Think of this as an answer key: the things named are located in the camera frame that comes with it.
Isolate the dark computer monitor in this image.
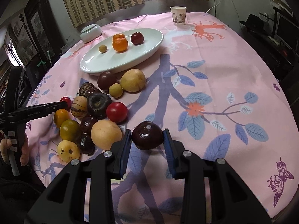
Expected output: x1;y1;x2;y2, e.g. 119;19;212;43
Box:
274;7;298;53

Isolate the yellow orange tomato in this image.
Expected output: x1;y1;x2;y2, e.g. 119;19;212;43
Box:
54;109;70;128

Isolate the person's left hand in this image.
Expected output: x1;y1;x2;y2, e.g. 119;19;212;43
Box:
0;133;30;167

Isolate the small orange tangerine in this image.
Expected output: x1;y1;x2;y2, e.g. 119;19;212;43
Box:
112;33;126;41

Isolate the small yellow-green longan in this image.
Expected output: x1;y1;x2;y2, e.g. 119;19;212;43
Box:
108;83;123;99

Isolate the dark red plum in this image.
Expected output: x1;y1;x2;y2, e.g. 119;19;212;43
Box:
130;32;144;46

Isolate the dark framed cabinet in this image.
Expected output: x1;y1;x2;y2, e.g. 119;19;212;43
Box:
8;0;64;65

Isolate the spotted yellow fruit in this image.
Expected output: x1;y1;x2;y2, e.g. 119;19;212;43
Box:
57;140;80;163

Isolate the pink floral tablecloth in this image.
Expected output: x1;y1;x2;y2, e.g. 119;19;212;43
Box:
26;13;298;223

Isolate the small red cherry tomato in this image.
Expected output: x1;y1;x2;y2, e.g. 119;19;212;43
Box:
60;97;72;112

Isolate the dark purple ribbed tomato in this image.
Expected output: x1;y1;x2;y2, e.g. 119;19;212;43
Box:
87;93;112;119

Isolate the large orange mandarin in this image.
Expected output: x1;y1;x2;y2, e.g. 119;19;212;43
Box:
112;38;128;53

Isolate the green yellow tomato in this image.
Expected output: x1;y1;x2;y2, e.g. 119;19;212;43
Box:
59;119;81;142

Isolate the patterned paper cup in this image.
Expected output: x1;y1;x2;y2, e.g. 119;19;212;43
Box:
170;6;187;25

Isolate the small dark plum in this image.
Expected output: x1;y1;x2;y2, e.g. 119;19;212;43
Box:
86;88;101;98

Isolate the white lidded ceramic jar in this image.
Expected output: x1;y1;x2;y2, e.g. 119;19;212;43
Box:
80;24;102;43

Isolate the blackish small plum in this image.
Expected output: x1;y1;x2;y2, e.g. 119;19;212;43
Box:
76;133;95;156

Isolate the large yellow pear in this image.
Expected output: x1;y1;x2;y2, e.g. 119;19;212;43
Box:
120;69;146;93

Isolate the white oval plate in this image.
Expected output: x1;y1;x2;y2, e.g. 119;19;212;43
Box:
79;27;164;74

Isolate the dark cherry plum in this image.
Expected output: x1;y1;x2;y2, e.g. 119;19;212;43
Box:
80;116;98;134

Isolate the dark purple plum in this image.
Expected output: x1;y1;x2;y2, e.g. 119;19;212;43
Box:
132;121;164;150

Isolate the wrinkled dark passion fruit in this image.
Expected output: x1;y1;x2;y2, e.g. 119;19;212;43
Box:
78;82;94;97

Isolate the tiny yellow-green longan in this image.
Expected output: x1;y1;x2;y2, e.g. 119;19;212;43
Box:
99;45;107;54

